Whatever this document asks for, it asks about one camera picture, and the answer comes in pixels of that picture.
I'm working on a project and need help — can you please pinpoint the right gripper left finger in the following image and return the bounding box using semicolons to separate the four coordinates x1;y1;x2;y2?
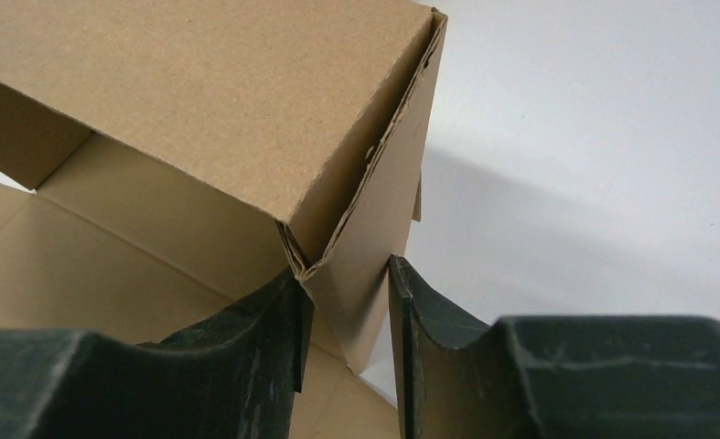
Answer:
0;270;314;438

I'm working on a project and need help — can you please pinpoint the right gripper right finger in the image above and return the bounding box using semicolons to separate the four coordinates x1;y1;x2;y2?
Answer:
388;256;720;438

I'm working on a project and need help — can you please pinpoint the brown cardboard box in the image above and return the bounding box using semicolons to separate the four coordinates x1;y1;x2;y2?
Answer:
0;1;447;438

